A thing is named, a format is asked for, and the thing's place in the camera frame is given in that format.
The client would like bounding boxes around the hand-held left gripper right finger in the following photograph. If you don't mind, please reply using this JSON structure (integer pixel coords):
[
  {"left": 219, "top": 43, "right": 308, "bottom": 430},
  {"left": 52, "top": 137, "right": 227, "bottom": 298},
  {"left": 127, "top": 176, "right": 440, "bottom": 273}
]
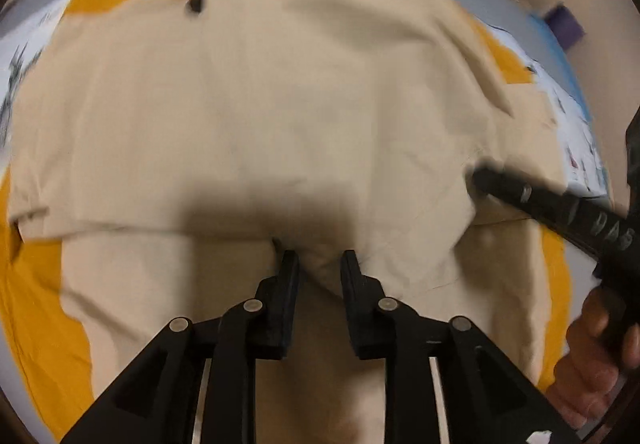
[{"left": 340, "top": 250, "right": 581, "bottom": 444}]

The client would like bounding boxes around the person's right hand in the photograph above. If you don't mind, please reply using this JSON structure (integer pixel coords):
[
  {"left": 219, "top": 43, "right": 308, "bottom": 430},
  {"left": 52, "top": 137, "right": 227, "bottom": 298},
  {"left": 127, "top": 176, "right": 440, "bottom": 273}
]
[{"left": 545, "top": 285, "right": 633, "bottom": 430}]

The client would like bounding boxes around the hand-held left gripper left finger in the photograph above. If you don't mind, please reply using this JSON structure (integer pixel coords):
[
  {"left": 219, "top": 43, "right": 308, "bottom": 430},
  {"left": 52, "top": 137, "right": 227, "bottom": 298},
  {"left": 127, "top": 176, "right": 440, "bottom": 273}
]
[{"left": 60, "top": 250, "right": 301, "bottom": 444}]

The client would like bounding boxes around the light blue printed cloth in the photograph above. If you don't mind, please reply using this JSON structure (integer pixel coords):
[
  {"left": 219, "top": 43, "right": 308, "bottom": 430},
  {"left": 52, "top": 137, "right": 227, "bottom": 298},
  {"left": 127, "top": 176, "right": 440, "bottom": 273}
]
[{"left": 0, "top": 0, "right": 613, "bottom": 197}]

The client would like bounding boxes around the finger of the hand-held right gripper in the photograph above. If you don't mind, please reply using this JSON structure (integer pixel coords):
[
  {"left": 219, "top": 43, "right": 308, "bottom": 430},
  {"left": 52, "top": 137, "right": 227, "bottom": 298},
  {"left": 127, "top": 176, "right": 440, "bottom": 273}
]
[{"left": 472, "top": 165, "right": 588, "bottom": 237}]

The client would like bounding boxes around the beige and yellow jacket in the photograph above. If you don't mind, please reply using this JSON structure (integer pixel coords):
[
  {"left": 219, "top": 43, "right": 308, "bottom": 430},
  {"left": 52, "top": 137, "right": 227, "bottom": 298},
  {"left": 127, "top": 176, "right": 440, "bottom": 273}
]
[{"left": 0, "top": 0, "right": 573, "bottom": 444}]

